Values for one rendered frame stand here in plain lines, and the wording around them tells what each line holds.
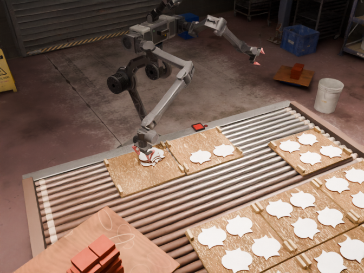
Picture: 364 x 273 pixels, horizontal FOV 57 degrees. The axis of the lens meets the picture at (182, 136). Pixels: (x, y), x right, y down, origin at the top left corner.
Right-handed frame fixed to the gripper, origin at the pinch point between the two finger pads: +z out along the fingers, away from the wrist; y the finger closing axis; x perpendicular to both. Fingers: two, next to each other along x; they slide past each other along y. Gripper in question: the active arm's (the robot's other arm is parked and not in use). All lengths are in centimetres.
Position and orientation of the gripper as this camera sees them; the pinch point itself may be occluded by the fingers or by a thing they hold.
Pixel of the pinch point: (144, 156)
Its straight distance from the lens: 211.0
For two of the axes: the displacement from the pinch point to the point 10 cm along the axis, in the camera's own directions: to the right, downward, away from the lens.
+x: 6.6, -4.4, 6.1
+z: 0.1, 8.1, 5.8
